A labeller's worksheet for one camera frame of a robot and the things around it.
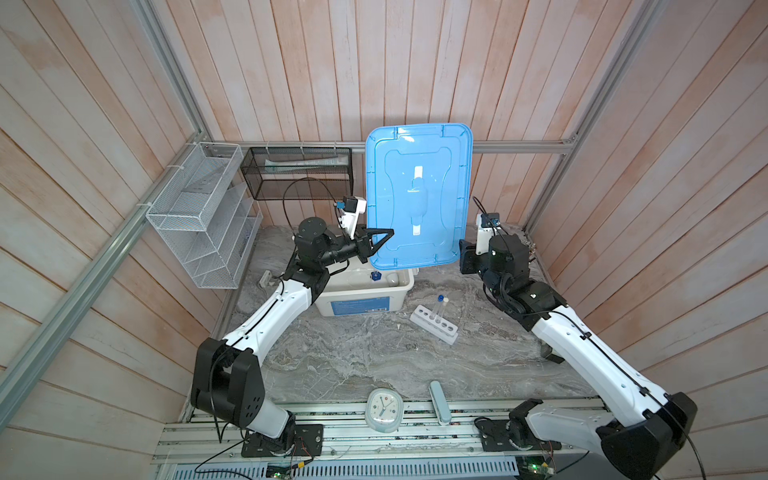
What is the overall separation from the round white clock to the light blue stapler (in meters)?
0.09

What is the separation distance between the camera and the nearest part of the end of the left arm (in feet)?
1.95

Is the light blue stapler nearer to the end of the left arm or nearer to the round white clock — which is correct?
the round white clock

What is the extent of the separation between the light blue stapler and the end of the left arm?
0.42 meters

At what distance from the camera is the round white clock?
0.75 meters

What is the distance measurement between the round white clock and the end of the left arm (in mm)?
391

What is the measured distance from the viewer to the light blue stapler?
760 millimetres
